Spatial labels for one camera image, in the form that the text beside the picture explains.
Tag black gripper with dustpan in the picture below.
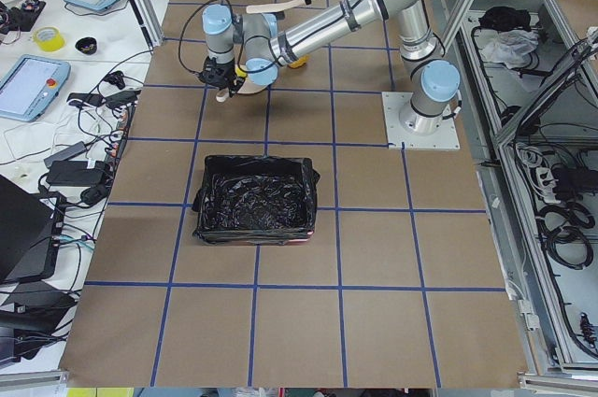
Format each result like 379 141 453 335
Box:
197 57 246 98

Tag beige plastic dustpan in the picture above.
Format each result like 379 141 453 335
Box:
216 79 266 103

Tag beige hand brush black bristles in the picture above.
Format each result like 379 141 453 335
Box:
246 0 317 14

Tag yellow-brown potato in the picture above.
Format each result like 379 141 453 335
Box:
287 55 309 69

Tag silver robot arm holding dustpan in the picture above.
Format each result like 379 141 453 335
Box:
196 0 461 135

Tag bin with black trash bag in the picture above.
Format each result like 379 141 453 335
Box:
192 155 320 245

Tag yellow tape roll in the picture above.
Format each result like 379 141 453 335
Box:
33 26 65 52

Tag black power adapter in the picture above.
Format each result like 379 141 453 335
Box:
46 161 110 187

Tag blue teach pendant near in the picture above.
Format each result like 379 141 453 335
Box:
1 54 71 122

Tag black laptop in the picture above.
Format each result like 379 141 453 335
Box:
1 177 66 285

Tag black power strip with cables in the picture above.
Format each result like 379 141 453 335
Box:
66 69 144 169

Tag dustpan arm base plate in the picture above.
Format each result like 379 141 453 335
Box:
381 92 461 151

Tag black coiled cables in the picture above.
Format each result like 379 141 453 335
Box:
536 200 592 272

